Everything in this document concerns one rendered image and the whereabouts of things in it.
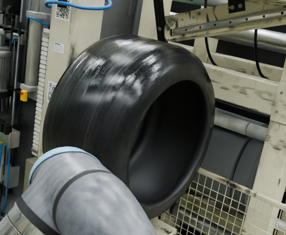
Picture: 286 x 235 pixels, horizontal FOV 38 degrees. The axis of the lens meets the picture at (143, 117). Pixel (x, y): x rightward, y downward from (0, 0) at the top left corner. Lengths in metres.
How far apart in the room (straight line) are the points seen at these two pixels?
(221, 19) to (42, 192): 1.03
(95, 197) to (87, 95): 0.57
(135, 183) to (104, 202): 0.98
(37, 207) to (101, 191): 0.12
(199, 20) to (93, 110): 0.64
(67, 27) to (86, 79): 0.32
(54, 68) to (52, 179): 0.86
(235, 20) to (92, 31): 0.48
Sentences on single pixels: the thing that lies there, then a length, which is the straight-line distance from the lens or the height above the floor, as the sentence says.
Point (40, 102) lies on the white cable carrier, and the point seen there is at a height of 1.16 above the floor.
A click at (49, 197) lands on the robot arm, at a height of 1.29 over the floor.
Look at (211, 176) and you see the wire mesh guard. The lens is 1.60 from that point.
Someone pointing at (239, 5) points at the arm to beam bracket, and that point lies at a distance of 1.48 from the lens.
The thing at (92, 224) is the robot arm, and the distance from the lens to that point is 0.56.
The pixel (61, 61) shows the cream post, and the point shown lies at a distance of 1.45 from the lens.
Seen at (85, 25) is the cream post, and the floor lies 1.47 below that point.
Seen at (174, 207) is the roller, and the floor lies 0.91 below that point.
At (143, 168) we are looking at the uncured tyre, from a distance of 1.59.
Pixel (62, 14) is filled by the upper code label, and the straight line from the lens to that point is 1.44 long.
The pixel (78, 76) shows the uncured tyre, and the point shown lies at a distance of 1.17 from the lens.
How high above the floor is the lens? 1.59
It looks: 16 degrees down
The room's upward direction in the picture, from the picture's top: 9 degrees clockwise
